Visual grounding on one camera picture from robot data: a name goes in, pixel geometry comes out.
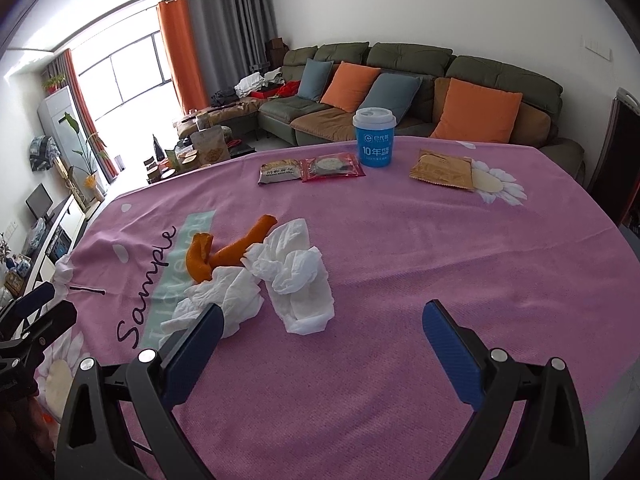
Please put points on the orange and grey curtain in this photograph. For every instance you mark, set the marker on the orange and grey curtain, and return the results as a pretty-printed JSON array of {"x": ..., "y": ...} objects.
[{"x": 77, "y": 95}]

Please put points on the large crumpled white tissue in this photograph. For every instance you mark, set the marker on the large crumpled white tissue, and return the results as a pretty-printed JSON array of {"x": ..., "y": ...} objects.
[{"x": 295, "y": 275}]

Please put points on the pink floral blanket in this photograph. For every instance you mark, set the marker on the pink floral blanket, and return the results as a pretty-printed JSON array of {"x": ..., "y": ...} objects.
[{"x": 400, "y": 260}]

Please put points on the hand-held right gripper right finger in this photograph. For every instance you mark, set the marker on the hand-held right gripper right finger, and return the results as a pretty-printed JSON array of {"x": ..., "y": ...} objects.
[{"x": 450, "y": 350}]

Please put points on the dark upright panel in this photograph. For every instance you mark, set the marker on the dark upright panel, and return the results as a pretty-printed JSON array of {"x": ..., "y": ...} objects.
[{"x": 620, "y": 160}]

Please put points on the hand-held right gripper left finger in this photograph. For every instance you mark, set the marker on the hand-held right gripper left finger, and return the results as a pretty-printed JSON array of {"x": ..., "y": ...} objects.
[{"x": 192, "y": 355}]

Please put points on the curled orange peel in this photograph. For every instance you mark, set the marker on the curled orange peel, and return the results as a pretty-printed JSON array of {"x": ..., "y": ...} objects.
[{"x": 197, "y": 260}]

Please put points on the white standing air conditioner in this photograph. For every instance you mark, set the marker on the white standing air conditioner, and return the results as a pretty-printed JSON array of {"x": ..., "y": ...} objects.
[{"x": 55, "y": 115}]

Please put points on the green sectional sofa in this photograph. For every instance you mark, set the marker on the green sectional sofa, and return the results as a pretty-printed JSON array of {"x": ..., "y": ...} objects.
[{"x": 400, "y": 57}]

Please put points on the pile of red clothes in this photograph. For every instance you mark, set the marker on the pile of red clothes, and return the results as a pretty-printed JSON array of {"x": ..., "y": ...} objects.
[{"x": 280, "y": 91}]

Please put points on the small white tissue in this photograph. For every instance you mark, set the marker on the small white tissue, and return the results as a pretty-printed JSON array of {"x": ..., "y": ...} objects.
[{"x": 225, "y": 300}]

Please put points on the small potted plant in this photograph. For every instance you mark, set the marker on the small potted plant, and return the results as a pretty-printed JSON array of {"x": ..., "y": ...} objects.
[{"x": 52, "y": 81}]

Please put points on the large window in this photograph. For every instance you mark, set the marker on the large window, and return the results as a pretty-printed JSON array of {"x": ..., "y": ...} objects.
[{"x": 130, "y": 70}]

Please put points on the plant in blue vase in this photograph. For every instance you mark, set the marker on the plant in blue vase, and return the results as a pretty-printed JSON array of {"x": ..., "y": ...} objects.
[{"x": 5, "y": 250}]

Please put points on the paper snack bag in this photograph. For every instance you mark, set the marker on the paper snack bag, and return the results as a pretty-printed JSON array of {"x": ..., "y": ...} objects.
[{"x": 210, "y": 147}]

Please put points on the fan under blue cover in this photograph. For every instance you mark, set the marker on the fan under blue cover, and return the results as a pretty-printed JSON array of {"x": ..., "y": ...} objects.
[{"x": 42, "y": 152}]

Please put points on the wall switches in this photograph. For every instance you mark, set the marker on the wall switches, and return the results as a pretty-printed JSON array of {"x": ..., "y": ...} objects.
[{"x": 597, "y": 50}]

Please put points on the blue paper cup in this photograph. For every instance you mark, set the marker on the blue paper cup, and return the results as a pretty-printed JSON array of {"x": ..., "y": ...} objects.
[{"x": 375, "y": 142}]

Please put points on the long orange peel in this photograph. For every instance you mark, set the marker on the long orange peel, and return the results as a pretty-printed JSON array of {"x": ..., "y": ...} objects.
[{"x": 240, "y": 245}]

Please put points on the flat brown snack wrapper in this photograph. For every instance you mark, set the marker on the flat brown snack wrapper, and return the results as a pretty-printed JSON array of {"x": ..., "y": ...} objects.
[{"x": 442, "y": 170}]

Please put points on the pile of black clothes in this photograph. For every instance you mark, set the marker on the pile of black clothes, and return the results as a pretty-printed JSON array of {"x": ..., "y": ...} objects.
[{"x": 222, "y": 96}]

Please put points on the plastic wrapped bundle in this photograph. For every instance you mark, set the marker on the plastic wrapped bundle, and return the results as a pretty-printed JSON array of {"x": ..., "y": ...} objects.
[{"x": 37, "y": 235}]

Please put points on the orange cushion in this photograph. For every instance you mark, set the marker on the orange cushion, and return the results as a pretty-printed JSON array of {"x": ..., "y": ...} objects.
[
  {"x": 477, "y": 110},
  {"x": 350, "y": 85}
]

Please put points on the dark stacked boxes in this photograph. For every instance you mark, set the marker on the dark stacked boxes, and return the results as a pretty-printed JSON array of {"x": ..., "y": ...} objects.
[{"x": 277, "y": 50}]

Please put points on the red snack packet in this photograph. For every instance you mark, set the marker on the red snack packet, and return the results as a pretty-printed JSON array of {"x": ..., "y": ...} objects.
[{"x": 332, "y": 165}]

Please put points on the pile of white clothes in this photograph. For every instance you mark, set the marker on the pile of white clothes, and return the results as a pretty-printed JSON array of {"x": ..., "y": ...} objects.
[{"x": 255, "y": 82}]

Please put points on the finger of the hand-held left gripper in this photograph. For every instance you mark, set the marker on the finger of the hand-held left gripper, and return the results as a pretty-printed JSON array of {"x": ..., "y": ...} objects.
[
  {"x": 30, "y": 300},
  {"x": 47, "y": 324}
]

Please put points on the blue cushion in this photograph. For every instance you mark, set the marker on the blue cushion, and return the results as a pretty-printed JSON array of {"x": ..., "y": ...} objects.
[
  {"x": 315, "y": 79},
  {"x": 395, "y": 95}
]

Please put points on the blue and white teapot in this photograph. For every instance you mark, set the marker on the blue and white teapot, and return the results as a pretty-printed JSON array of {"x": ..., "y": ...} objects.
[{"x": 17, "y": 265}]

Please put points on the grey snack packet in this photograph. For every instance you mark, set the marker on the grey snack packet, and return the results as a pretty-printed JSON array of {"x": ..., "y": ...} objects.
[{"x": 280, "y": 172}]

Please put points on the tall green leafy plant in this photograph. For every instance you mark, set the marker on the tall green leafy plant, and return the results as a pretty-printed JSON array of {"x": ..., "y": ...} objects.
[{"x": 82, "y": 145}]

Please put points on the white and black cabinet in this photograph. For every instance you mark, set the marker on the white and black cabinet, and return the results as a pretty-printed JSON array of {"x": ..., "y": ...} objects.
[{"x": 62, "y": 230}]

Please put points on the yellow flowers in vase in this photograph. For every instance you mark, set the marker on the yellow flowers in vase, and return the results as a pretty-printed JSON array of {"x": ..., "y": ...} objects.
[{"x": 90, "y": 180}]

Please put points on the cluster of food jars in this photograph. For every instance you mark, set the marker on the cluster of food jars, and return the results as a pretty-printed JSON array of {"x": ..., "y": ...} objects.
[{"x": 170, "y": 160}]

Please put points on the black monitor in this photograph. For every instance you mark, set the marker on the black monitor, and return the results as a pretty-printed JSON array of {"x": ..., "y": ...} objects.
[{"x": 39, "y": 202}]

